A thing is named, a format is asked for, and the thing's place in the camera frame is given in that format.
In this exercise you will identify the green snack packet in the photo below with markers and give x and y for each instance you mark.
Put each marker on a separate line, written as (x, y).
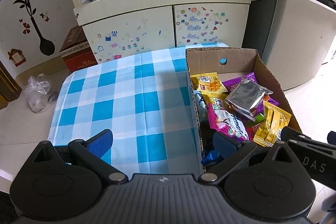
(259, 117)

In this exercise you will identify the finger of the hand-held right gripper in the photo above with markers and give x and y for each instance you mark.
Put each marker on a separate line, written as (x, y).
(294, 134)

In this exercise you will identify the wooden door frame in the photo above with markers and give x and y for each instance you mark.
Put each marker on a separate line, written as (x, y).
(6, 87)

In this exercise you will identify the purple noodle snack packet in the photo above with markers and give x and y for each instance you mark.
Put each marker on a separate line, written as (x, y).
(236, 83)

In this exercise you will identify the beige refrigerator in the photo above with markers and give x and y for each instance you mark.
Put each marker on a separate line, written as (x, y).
(302, 29)

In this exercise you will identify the blue white checkered tablecloth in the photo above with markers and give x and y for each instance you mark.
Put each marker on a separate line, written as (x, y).
(126, 98)

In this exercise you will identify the red brown carton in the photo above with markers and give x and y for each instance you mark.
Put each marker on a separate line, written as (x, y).
(78, 56)

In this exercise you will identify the yellow barcode snack packet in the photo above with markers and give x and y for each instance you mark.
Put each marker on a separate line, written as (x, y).
(274, 119)

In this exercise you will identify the blue foil snack packet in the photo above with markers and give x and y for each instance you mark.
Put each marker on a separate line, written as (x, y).
(210, 157)

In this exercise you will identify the red flower wall sticker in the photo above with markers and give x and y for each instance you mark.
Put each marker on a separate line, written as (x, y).
(26, 28)

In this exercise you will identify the red house wall sticker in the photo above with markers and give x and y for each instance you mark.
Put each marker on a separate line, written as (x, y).
(16, 57)

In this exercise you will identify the silver foil snack packet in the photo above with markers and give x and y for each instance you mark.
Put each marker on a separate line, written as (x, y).
(246, 95)

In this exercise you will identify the cream cabinet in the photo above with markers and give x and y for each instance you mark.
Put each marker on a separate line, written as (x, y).
(131, 16)

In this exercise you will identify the clear plastic bag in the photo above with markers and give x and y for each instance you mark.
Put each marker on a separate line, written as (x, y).
(39, 92)

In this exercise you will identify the cardboard box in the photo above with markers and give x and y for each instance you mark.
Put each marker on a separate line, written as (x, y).
(236, 58)

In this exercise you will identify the light blue chef snack packet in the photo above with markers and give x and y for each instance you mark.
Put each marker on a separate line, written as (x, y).
(202, 108)

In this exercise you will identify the yellow waffle snack packet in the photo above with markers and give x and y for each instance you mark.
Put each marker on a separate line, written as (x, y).
(210, 83)

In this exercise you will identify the yellow orange snack packet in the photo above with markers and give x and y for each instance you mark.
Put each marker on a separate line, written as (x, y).
(214, 98)

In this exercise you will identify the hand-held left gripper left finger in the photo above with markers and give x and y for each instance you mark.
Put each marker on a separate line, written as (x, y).
(101, 141)

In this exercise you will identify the pink chef snack packet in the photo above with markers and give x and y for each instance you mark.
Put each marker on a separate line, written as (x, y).
(231, 124)

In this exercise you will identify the red snack packet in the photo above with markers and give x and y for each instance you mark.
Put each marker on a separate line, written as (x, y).
(253, 126)

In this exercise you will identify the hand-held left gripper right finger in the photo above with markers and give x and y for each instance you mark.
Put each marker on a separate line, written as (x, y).
(225, 144)

